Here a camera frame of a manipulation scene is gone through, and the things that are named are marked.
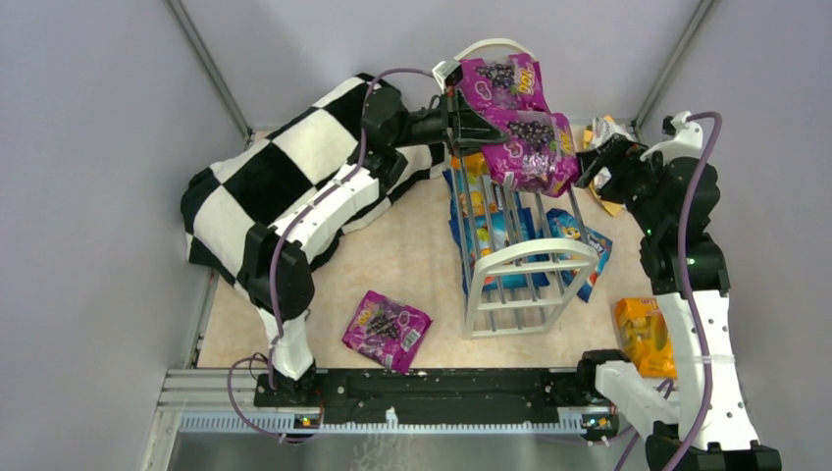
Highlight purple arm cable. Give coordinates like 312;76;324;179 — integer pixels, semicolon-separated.
226;67;436;445
610;111;724;471

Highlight white metal wire shelf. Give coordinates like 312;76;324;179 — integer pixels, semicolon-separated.
446;38;599;340

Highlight black white checkered pillow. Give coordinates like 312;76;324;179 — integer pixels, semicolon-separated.
180;73;444;311

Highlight yellow snack bag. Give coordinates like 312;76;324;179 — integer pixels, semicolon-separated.
581;126;623;217

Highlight aluminium corner post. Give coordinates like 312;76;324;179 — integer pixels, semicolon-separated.
163;0;253;142
630;0;720;134

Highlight white patterned snack bag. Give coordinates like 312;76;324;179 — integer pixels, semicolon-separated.
583;115;634;151

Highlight left aluminium corner post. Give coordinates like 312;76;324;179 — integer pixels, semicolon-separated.
163;0;253;142

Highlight blue Slendy snack bag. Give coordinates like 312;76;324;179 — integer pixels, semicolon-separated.
442;170;535;274
545;207;613;303

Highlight purple grape candy bag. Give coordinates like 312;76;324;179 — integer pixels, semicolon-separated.
457;53;549;112
341;290;433;375
482;108;580;197

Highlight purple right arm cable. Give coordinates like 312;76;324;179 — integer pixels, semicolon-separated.
610;111;724;471

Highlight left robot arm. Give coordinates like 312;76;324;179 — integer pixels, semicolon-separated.
246;60;507;389

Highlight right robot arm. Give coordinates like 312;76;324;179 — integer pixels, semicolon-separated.
577;111;782;470

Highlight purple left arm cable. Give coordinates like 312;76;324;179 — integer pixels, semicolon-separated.
226;67;436;445

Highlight orange candy bag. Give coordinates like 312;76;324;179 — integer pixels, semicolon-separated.
450;152;490;178
614;297;677;379

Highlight right aluminium corner post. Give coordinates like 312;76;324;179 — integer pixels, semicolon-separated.
630;0;720;134

